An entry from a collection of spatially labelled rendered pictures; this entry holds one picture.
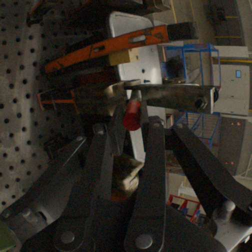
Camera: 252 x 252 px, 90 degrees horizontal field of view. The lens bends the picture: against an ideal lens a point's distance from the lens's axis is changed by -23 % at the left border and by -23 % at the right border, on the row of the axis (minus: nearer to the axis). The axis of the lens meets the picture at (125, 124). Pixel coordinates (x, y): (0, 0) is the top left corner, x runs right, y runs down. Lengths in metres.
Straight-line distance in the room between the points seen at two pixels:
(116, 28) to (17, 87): 0.35
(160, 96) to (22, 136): 0.46
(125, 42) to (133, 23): 0.18
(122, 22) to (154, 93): 0.22
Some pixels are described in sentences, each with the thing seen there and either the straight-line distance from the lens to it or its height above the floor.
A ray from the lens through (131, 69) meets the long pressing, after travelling 0.42.
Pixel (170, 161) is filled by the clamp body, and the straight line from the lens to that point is 0.74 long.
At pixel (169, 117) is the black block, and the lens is 0.66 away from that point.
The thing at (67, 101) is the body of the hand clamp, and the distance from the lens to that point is 0.42.
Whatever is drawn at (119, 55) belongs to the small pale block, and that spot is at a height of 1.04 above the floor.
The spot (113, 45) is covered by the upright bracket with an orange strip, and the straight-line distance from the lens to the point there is 0.31.
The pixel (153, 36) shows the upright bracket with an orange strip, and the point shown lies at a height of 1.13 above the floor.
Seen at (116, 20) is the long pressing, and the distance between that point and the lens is 0.42.
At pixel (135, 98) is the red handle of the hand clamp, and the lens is 0.25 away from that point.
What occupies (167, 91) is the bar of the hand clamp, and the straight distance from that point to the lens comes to 0.26.
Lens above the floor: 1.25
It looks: 38 degrees down
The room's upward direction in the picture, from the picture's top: 98 degrees clockwise
